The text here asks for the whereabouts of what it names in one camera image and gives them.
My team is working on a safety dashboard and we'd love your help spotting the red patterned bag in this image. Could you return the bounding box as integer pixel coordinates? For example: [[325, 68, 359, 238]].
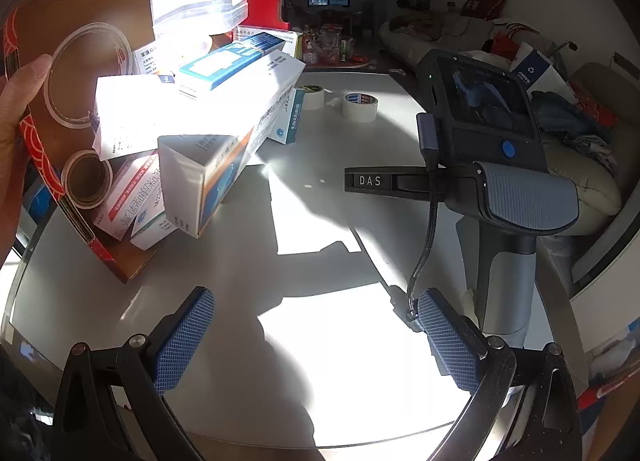
[[570, 81, 618, 129]]

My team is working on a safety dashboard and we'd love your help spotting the white tape roll red-blue label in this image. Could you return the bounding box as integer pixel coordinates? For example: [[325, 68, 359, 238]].
[[342, 92, 379, 122]]

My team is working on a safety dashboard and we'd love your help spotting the orange white blue-picture medicine box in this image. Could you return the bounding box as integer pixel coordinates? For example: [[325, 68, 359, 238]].
[[157, 57, 307, 240]]

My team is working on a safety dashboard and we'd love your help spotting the pile of clothes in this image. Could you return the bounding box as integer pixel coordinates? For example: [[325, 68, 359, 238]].
[[530, 91, 616, 169]]

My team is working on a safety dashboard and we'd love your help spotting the person's right hand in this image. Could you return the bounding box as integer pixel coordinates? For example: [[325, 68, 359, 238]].
[[0, 54, 53, 267]]

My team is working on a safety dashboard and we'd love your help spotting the white blue-logo medicine box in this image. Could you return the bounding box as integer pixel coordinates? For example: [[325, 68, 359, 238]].
[[129, 208, 182, 252]]

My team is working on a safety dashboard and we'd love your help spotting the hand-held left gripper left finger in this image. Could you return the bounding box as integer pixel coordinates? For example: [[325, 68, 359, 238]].
[[52, 286, 216, 461]]

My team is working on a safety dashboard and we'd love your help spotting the white printed leaflet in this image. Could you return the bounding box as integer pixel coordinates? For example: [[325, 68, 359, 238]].
[[91, 75, 201, 162]]

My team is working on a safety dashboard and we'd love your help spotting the cluster of bottles and packets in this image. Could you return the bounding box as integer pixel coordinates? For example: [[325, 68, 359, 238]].
[[300, 24, 358, 64]]

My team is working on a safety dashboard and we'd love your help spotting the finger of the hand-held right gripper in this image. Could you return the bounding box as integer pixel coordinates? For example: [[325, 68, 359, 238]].
[[344, 167, 432, 193]]

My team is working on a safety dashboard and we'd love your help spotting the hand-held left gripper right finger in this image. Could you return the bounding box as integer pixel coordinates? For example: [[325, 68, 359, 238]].
[[417, 289, 583, 461]]

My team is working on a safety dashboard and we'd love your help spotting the blue medicine box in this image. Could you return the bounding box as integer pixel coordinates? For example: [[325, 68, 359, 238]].
[[176, 38, 287, 101]]

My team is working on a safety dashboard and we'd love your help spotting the white teal medicine box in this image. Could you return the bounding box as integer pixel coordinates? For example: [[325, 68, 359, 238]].
[[269, 88, 307, 145]]

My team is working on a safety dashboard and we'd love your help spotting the white tape roll brown core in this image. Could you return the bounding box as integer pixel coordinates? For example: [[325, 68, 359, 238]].
[[62, 148, 115, 209]]

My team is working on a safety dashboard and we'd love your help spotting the beige lounge chair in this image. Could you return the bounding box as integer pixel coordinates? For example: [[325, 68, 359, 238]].
[[540, 61, 626, 242]]

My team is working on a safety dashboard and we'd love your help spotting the white red-text medicine box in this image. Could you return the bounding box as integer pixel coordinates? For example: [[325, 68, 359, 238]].
[[94, 151, 168, 242]]

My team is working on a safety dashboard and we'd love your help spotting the white sofa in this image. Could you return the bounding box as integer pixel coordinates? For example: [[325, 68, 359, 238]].
[[377, 8, 556, 77]]

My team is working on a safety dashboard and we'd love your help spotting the black braided cable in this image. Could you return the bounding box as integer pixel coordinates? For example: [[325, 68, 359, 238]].
[[394, 112, 442, 334]]

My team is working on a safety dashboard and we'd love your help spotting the white blue paper bag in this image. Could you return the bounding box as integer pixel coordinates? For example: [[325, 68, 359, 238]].
[[510, 41, 571, 102]]

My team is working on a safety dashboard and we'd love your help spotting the red bag with handles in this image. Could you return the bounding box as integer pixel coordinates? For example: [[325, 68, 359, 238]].
[[492, 34, 523, 59]]

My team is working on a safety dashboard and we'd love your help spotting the white tape roll yellow label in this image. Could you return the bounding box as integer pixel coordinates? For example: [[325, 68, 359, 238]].
[[295, 84, 327, 111]]

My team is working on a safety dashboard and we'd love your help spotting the large clear tape ring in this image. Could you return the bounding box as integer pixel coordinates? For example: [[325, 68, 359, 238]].
[[44, 22, 135, 129]]

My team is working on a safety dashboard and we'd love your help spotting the red cushion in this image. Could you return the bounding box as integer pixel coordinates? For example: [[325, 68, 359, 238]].
[[460, 0, 507, 22]]

